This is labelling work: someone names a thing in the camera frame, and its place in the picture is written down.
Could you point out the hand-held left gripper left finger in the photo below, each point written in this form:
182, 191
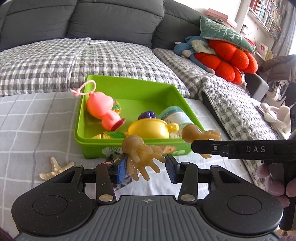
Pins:
121, 170

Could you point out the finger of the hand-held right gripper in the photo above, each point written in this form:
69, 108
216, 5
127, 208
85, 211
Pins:
208, 147

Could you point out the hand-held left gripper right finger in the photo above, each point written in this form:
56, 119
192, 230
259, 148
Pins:
171, 169

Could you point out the tan rubber hand toy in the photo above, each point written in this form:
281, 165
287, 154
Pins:
134, 144
190, 134

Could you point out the yellow green toy corn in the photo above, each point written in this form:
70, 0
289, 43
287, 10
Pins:
113, 134

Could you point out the yellow toy corn piece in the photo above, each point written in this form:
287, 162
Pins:
97, 136

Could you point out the clear cotton swab jar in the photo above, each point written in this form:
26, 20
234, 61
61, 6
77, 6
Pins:
175, 114

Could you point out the yellow toy pot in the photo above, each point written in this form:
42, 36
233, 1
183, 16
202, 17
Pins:
148, 127

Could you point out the purple toy grapes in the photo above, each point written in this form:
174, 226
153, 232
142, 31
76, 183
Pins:
147, 114

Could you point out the small toy pineapple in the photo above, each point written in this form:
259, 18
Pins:
117, 107

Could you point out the pink rubber squeaky toy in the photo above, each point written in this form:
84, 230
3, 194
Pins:
99, 106

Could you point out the green plastic box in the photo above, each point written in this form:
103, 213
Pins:
138, 92

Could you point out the person's right hand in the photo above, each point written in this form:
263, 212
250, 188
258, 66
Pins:
274, 185

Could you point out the white plush rabbit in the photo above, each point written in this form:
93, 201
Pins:
275, 115

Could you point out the grey patterned quilt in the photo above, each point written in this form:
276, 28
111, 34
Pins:
235, 111

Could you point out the cream starfish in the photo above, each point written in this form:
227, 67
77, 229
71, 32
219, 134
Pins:
55, 169

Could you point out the brown jacket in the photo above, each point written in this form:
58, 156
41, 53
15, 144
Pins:
279, 67

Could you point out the orange flower cushion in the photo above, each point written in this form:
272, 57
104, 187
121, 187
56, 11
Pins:
231, 60

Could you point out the grey checked sofa cover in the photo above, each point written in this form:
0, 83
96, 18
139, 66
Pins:
175, 62
46, 64

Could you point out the light grey grid sheet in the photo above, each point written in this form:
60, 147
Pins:
34, 129

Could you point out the blue plush toy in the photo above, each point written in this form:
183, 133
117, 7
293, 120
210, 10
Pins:
185, 47

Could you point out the green leaf-print cushion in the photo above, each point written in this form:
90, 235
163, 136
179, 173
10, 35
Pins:
219, 30

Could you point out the white strip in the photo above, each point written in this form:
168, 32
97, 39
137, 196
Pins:
97, 43

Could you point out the stack of pink books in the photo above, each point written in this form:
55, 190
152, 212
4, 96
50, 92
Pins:
220, 17

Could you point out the white bookshelf with books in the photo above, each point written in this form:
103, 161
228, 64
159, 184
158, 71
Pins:
266, 14

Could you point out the dark grey sofa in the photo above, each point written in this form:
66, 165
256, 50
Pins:
115, 20

